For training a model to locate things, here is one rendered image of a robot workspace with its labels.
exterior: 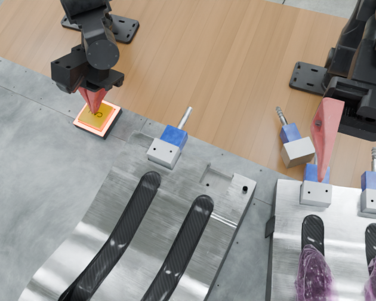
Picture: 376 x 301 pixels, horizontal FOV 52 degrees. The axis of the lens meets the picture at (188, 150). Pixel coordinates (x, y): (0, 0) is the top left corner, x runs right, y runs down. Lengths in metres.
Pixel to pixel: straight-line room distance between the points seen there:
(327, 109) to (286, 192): 0.37
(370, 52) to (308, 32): 0.59
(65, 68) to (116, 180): 0.22
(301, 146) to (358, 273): 0.25
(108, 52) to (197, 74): 0.29
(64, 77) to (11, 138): 0.28
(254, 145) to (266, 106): 0.10
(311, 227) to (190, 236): 0.22
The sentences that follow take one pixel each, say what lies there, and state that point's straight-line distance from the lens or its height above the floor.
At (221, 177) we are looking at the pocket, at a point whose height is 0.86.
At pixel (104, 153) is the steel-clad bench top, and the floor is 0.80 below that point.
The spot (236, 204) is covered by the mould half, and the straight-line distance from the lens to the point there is 0.70.
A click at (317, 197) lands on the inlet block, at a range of 0.73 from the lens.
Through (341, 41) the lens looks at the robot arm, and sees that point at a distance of 0.80.
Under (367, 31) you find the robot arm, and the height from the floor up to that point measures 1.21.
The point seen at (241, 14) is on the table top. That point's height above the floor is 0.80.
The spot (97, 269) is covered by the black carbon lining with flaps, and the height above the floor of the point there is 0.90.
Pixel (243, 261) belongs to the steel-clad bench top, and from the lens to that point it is 0.77.
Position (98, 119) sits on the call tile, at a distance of 0.88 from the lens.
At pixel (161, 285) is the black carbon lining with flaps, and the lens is 0.69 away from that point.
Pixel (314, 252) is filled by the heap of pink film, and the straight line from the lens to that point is 0.73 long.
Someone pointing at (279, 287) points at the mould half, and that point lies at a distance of 0.68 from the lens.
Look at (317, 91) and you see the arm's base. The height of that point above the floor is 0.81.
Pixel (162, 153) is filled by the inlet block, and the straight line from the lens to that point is 0.71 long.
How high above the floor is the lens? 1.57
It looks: 66 degrees down
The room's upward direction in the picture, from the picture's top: 12 degrees counter-clockwise
